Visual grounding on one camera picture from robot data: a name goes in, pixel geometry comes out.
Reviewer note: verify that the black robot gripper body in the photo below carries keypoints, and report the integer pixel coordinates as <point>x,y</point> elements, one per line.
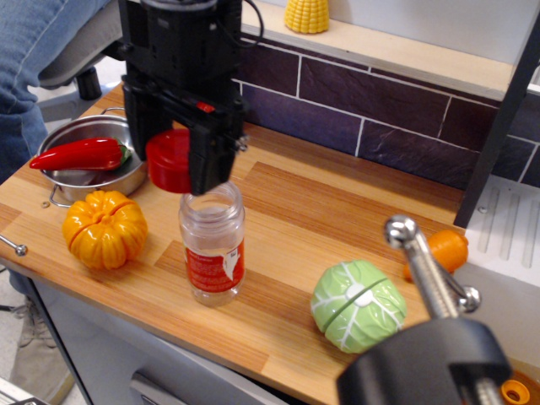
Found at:
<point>188,52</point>

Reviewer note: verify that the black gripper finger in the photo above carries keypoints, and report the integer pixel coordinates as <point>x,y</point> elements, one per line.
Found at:
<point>145,115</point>
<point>211,158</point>

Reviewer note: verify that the red plastic cap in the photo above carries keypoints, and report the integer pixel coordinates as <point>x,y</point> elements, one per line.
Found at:
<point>168,160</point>

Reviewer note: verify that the red toy chili pepper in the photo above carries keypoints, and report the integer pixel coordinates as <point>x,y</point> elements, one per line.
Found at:
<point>86,154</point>

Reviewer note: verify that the clear plastic jar red label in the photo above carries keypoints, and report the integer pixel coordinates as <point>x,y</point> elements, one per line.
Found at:
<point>213,233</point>

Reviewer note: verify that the grey office chair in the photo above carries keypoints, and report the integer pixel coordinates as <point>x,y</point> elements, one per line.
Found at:
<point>100,37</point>

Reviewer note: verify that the stainless steel pot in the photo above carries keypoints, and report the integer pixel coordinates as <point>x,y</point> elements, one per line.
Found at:
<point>69,186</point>

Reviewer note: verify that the orange toy pumpkin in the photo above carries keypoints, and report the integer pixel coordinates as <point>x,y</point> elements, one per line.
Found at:
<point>105,230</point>

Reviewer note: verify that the yellow toy corn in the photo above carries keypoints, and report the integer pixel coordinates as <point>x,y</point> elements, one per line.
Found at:
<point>307,16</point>

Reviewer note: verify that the person leg in jeans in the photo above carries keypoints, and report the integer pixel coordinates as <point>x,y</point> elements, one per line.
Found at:
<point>33,34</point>

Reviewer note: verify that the metal knob rod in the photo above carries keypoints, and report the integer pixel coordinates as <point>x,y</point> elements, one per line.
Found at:
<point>19,249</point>

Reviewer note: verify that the green toy cabbage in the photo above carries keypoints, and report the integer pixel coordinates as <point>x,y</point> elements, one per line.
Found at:
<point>355,306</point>

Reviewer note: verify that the orange toy carrot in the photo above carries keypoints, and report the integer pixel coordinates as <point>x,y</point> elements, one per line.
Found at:
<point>449,248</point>

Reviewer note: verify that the grey shoe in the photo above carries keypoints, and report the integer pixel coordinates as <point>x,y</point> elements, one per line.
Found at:
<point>39,367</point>

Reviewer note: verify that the white toy sink drainer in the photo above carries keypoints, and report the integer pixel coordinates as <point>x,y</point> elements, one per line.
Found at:
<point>503,232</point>

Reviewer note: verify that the black clamp with metal screw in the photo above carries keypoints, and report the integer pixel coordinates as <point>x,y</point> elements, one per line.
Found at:
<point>447,360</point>

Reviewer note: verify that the grey drawer handle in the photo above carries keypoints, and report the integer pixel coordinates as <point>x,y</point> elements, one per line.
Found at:
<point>144,391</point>

